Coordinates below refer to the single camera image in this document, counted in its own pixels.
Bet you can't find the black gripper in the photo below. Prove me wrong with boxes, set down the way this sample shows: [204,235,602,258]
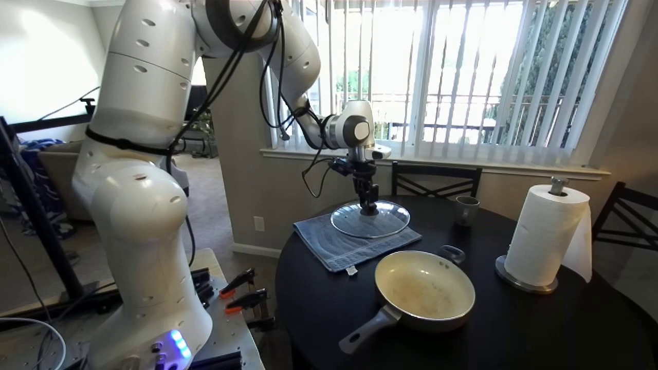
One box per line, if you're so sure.
[330,155,379,216]

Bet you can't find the glass pan lid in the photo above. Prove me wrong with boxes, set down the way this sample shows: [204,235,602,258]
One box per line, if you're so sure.
[330,201,411,238]

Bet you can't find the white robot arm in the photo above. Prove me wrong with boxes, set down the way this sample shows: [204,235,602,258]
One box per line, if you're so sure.
[72,0,373,370]

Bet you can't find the grey frying pan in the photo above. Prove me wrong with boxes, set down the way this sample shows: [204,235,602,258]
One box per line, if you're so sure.
[337,251,478,355]

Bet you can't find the black chair behind table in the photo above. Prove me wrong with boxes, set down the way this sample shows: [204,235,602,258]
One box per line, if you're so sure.
[390,162,481,199]

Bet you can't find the blue grey dish towel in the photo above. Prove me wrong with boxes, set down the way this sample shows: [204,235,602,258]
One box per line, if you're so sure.
[294,215,421,276]

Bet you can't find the dark grey mug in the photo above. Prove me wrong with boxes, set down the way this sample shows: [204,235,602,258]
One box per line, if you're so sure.
[454,196,480,229]

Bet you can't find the vertical window blinds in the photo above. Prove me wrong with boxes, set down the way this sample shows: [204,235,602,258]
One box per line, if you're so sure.
[284,0,631,168]

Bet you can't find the red black clamp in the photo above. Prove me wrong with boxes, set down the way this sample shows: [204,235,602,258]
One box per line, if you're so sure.
[221,267,256,296]
[224,289,268,314]

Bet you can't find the paper towel roll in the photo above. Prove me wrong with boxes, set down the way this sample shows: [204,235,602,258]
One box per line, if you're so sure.
[496,186,593,294]

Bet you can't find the metal paper towel holder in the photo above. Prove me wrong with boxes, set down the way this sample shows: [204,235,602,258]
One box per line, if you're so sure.
[496,180,569,294]

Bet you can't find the black chair at right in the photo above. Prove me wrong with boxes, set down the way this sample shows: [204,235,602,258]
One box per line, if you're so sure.
[593,182,658,251]

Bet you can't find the black metal stand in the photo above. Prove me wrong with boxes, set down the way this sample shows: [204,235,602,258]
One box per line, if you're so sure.
[0,118,119,320]

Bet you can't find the wall power outlet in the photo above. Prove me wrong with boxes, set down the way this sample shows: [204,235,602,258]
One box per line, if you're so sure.
[254,216,265,232]

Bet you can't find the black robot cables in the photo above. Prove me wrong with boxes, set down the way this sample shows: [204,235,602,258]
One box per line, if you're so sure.
[163,0,345,270]

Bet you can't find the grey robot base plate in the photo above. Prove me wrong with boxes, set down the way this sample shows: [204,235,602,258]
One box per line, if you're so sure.
[0,247,268,370]

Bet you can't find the white cable on floor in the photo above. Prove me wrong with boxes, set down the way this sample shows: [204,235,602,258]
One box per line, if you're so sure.
[0,314,70,370]

